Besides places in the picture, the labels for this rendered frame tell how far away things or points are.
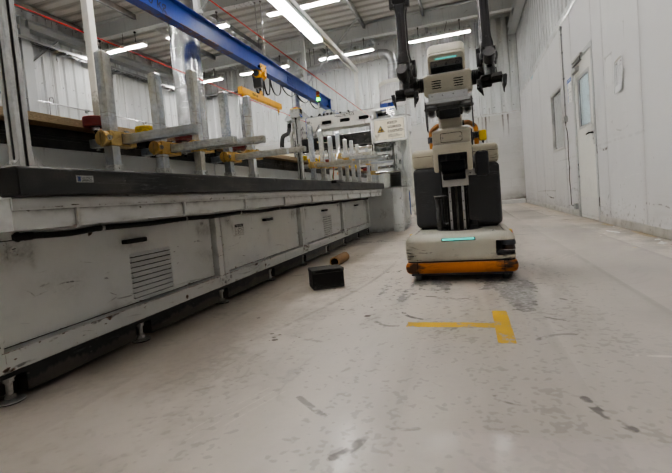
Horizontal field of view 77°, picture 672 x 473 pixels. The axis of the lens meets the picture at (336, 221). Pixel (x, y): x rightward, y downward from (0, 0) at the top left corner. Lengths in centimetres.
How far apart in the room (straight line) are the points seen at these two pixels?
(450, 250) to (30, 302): 198
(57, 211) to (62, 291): 40
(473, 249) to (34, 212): 205
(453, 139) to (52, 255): 204
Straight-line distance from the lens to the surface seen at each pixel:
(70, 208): 153
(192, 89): 209
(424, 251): 256
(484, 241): 254
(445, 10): 1189
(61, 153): 180
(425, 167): 287
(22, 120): 146
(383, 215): 622
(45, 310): 177
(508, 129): 1243
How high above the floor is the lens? 54
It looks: 3 degrees down
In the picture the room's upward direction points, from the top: 5 degrees counter-clockwise
